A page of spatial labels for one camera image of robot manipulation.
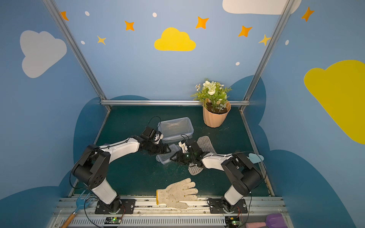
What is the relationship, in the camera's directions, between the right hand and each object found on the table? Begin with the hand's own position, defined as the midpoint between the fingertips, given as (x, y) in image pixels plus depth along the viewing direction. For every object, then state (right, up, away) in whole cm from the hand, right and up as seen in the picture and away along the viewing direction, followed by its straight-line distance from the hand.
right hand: (173, 157), depth 87 cm
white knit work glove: (+2, -18, -8) cm, 20 cm away
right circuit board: (+32, -29, -15) cm, 45 cm away
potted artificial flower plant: (+29, +36, +12) cm, 48 cm away
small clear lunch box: (-5, 0, 0) cm, 5 cm away
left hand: (-4, +3, +3) cm, 6 cm away
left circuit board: (-30, -28, -16) cm, 44 cm away
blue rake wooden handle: (-49, -21, -12) cm, 55 cm away
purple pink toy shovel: (+53, -28, -15) cm, 62 cm away
